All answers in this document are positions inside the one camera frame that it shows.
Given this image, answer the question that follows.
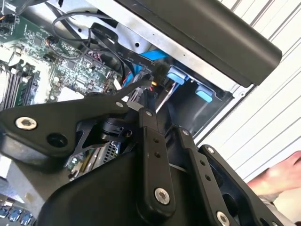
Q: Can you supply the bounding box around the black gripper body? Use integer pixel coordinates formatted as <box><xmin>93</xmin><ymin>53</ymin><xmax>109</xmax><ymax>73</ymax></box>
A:
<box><xmin>35</xmin><ymin>150</ymin><xmax>212</xmax><ymax>226</ymax></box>

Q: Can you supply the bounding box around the person's hand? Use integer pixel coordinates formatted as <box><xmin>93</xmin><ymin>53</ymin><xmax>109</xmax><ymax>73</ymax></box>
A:
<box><xmin>248</xmin><ymin>150</ymin><xmax>301</xmax><ymax>196</ymax></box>

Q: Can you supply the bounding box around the black sleeved power wire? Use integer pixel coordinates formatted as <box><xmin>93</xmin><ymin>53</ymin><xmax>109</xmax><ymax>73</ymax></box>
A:
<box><xmin>131</xmin><ymin>62</ymin><xmax>170</xmax><ymax>95</ymax></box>

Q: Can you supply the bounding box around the hard disk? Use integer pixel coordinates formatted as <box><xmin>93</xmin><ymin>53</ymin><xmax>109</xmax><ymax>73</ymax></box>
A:
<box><xmin>164</xmin><ymin>65</ymin><xmax>214</xmax><ymax>104</ymax></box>

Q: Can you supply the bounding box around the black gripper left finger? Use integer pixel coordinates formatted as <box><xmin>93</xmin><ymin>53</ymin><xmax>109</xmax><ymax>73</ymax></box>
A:
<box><xmin>0</xmin><ymin>80</ymin><xmax>176</xmax><ymax>218</ymax></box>

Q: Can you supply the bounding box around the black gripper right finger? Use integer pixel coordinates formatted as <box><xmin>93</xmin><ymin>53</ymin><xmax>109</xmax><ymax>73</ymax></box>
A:
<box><xmin>176</xmin><ymin>127</ymin><xmax>290</xmax><ymax>226</ymax></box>

